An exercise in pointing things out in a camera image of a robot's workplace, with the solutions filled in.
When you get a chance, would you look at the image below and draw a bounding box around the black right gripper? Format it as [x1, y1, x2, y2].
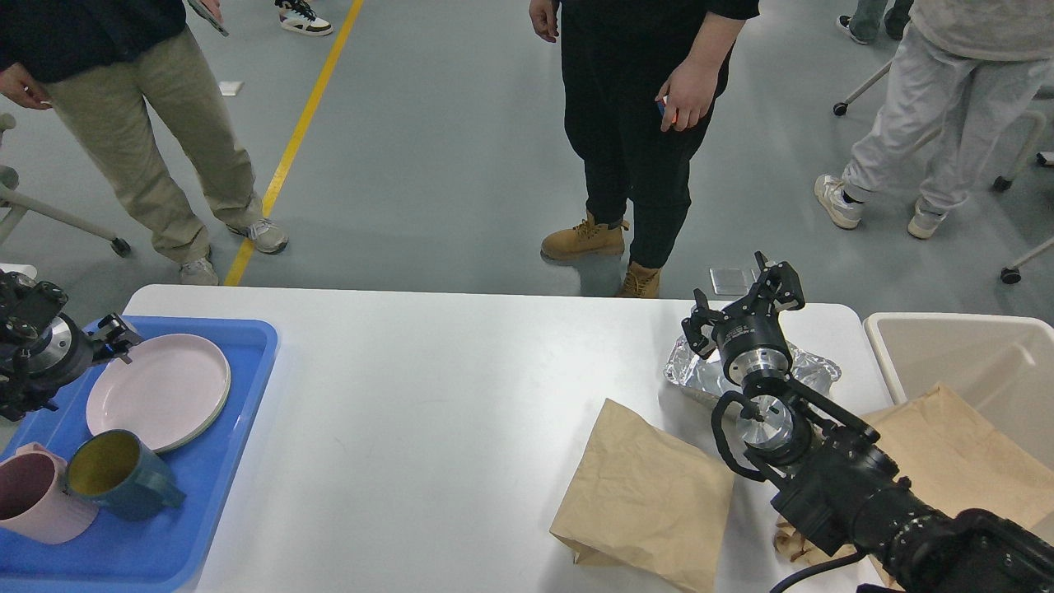
[682, 252, 806, 387]

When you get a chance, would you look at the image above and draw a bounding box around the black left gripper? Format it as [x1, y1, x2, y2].
[1, 314, 144, 422]

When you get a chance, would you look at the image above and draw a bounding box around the pink plate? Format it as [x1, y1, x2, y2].
[86, 334, 232, 451]

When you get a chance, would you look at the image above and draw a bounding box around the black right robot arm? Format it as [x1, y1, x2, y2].
[682, 252, 1053, 592]

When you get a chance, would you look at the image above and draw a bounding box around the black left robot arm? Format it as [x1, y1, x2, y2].
[1, 273, 142, 422]

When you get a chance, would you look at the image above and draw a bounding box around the aluminium foil tray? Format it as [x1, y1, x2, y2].
[664, 337, 841, 406]

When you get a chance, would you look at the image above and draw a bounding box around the green plate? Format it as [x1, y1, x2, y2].
[153, 387, 230, 454]

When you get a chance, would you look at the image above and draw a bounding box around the blue mug yellow inside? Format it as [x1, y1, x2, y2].
[65, 429, 187, 521]

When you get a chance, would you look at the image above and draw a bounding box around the white chair legs left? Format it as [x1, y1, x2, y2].
[1, 165, 132, 258]

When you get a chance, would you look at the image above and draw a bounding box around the pink mug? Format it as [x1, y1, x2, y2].
[1, 442, 99, 545]

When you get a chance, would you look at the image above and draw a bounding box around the colourful puzzle cube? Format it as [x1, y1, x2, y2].
[655, 95, 678, 127]

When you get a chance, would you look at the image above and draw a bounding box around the blue plastic tray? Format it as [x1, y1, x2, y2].
[1, 316, 279, 592]

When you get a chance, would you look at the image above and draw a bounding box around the flat brown paper bag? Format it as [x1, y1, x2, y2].
[550, 400, 734, 592]

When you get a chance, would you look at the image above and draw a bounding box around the crumpled brown paper ball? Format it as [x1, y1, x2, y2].
[772, 516, 832, 566]

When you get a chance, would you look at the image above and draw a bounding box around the beige plastic bin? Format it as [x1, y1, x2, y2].
[865, 314, 1053, 468]

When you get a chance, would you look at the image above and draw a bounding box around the person in black clothes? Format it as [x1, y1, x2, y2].
[529, 1, 759, 299]

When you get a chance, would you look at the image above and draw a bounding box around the large brown paper bag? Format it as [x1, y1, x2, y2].
[863, 383, 1053, 529]

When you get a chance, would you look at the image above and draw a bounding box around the person in khaki trousers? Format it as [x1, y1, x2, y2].
[1, 1, 287, 286]

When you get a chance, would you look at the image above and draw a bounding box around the person in grey sweatpants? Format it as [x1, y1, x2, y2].
[814, 1, 1053, 240]

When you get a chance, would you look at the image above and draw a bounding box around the white sneaker top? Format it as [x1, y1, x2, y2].
[274, 1, 333, 36]

